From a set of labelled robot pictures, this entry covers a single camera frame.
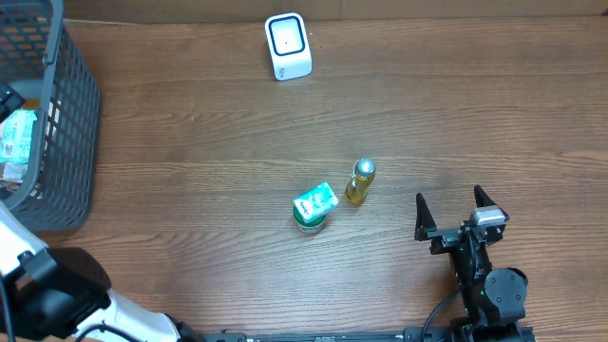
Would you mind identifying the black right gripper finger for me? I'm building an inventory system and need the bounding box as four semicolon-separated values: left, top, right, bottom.
414;193;437;241
473;184;496;208

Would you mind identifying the green white round jar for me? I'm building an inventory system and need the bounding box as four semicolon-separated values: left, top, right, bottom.
293;208;327;235

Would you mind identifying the teal white carton pack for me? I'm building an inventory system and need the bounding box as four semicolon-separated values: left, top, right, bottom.
293;182;339;224

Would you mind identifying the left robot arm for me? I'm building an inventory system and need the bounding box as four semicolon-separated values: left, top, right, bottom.
1;85;202;341

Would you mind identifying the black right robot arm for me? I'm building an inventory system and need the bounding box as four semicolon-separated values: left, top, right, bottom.
406;185;536;342

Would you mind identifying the teal white packet in basket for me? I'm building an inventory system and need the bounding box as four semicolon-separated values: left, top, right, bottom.
1;109;37;164

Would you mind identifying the grey plastic mesh basket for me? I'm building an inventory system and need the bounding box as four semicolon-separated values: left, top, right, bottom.
1;0;102;232

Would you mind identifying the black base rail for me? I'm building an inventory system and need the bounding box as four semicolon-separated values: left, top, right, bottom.
199;327;457;342

